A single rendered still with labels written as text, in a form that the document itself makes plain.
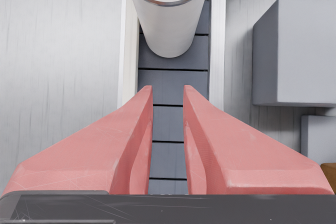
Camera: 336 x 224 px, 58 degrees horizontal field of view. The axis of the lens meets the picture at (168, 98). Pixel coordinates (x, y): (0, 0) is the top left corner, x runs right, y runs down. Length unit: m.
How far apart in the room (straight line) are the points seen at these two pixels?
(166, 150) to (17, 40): 0.23
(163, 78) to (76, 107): 0.12
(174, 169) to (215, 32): 0.15
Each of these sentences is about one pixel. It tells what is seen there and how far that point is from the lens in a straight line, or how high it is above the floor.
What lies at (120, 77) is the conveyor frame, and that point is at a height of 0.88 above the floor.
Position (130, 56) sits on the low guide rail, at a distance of 0.29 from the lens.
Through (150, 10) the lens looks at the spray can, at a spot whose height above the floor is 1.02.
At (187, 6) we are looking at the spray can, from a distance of 0.18.
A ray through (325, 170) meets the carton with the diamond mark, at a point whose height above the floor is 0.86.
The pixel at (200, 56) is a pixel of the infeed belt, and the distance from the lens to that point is 0.33.
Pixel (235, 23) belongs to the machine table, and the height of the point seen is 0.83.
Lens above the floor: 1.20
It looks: 87 degrees down
